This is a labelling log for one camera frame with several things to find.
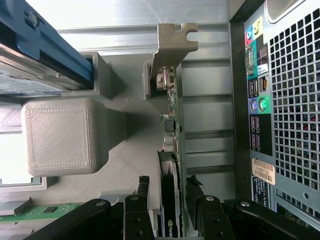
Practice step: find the black open PC case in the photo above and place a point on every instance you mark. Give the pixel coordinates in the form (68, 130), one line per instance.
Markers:
(295, 100)

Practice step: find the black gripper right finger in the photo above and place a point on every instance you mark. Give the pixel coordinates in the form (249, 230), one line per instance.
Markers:
(210, 217)

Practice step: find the grey printed parts rack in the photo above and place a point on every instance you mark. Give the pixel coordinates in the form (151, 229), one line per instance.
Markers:
(62, 135)

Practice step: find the green loose RAM stick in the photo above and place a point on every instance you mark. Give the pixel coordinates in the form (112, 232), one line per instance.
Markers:
(37, 211)

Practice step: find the hard disk in blue caddy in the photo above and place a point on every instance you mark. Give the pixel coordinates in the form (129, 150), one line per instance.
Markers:
(50, 50)

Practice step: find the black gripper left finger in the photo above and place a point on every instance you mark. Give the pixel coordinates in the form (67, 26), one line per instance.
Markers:
(75, 220)

